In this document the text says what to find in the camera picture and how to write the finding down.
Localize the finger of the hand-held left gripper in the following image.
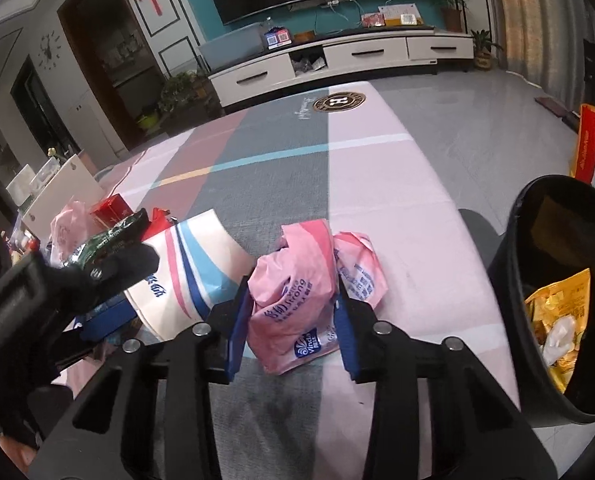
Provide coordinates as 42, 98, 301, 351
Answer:
80, 247, 161, 306
52, 324, 128, 368

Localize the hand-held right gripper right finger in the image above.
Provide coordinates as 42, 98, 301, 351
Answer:
334, 284, 559, 480

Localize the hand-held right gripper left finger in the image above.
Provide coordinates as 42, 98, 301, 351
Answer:
27, 285, 254, 480

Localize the green snack bag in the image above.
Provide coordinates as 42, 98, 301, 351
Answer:
57, 210, 150, 272

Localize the pink tissue packet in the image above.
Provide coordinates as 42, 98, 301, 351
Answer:
333, 231, 389, 311
246, 219, 339, 376

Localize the black trash bin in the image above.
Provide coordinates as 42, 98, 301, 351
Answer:
487, 175, 595, 429

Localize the red bag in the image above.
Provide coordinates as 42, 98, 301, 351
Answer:
140, 207, 181, 242

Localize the white striped paper bag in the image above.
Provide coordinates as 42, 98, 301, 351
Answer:
124, 208, 256, 341

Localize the pink plastic bag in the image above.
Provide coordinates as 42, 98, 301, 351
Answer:
50, 200, 96, 267

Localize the white container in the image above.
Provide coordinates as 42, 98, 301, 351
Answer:
6, 164, 37, 202

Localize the green basin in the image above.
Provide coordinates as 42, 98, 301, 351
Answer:
136, 110, 161, 134

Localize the group of leafy potted plants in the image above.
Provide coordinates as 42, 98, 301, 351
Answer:
157, 70, 219, 117

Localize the white crumpled tissue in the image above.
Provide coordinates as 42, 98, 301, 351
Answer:
541, 315, 579, 367

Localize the dark wooden doorway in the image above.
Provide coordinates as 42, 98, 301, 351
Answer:
57, 0, 170, 153

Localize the yellow snack wrapper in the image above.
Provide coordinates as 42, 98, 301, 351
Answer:
524, 268, 592, 394

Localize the clear storage box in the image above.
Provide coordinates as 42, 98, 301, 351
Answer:
198, 27, 271, 73

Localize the white TV cabinet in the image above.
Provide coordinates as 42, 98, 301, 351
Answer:
208, 27, 475, 109

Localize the dark doormat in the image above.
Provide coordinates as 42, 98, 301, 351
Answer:
534, 96, 581, 129

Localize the orange paper bag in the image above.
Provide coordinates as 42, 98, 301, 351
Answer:
570, 104, 595, 185

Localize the small potted plant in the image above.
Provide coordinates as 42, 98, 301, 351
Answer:
470, 29, 504, 72

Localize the yellow box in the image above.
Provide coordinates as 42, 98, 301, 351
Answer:
377, 4, 423, 27

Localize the potted plant in brown pot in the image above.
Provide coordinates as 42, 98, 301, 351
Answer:
429, 0, 469, 34

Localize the beige curtain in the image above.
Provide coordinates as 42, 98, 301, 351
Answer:
492, 0, 581, 77

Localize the black wall clock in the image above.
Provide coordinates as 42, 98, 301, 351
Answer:
39, 30, 64, 67

